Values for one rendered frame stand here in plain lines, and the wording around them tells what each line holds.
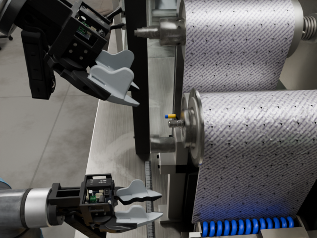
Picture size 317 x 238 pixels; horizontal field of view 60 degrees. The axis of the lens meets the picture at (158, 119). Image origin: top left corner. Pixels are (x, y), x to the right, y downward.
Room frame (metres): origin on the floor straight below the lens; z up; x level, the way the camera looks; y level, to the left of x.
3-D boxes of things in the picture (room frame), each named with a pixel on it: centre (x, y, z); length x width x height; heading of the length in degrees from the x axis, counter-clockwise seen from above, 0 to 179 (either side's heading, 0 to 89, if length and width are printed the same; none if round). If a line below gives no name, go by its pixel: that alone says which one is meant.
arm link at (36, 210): (0.31, 0.23, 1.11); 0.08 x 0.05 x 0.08; 4
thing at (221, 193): (0.33, -0.19, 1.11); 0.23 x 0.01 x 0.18; 94
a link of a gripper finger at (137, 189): (0.35, 0.04, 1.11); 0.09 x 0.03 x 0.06; 103
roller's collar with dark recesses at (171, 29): (0.64, -0.03, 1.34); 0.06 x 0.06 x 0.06; 4
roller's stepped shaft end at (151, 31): (0.63, 0.03, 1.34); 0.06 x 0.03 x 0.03; 94
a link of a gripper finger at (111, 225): (0.29, 0.08, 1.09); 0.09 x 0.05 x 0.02; 85
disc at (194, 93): (0.39, -0.07, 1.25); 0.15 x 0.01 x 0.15; 4
